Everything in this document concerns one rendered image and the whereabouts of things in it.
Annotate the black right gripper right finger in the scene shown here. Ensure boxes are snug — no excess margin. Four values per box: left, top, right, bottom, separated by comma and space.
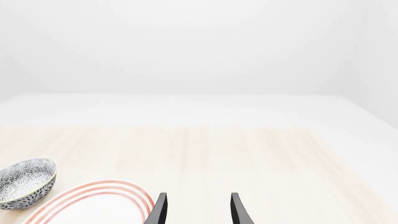
230, 192, 256, 224

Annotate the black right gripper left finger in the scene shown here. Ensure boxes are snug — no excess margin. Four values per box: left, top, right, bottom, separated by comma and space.
143, 192, 169, 224

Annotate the black patterned bowl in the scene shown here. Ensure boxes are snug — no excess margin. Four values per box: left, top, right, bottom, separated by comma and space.
0, 157, 58, 210

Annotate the white plate with red rings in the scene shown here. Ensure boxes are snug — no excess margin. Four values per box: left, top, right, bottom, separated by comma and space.
21, 179, 156, 224

